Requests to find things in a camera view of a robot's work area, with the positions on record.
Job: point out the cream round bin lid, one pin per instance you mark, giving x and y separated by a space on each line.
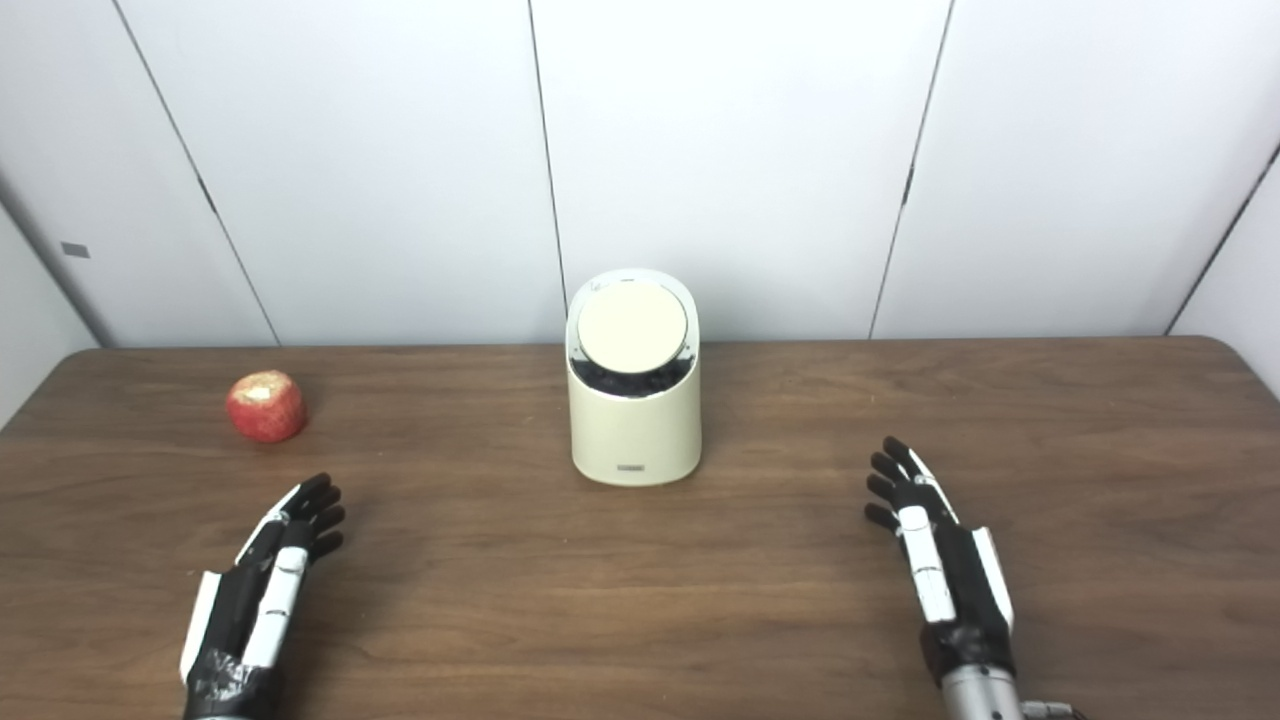
632 326

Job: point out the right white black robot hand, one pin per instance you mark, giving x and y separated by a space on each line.
960 580

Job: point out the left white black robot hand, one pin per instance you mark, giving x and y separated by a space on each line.
240 610

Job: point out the small grey wall label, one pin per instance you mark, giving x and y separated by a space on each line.
75 250

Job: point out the red apple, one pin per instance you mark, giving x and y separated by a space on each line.
266 406

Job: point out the cream-colored desktop bin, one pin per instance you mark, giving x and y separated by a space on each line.
634 440

